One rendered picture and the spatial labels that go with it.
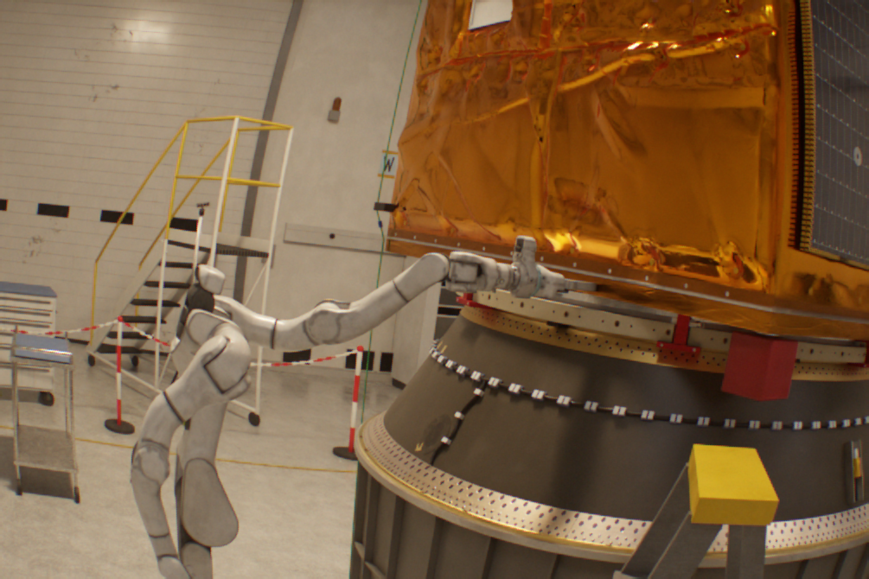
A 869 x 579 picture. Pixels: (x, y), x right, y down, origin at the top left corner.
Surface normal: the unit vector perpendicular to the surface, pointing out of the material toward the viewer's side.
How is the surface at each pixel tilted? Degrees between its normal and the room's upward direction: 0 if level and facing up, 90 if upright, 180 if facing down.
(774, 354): 90
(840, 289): 92
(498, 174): 81
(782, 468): 62
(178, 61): 90
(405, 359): 90
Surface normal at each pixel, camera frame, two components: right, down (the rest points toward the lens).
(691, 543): -0.24, -0.04
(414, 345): -0.86, -0.10
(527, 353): -0.62, -0.53
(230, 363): 0.63, -0.10
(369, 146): 0.49, 0.11
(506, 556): -0.59, -0.04
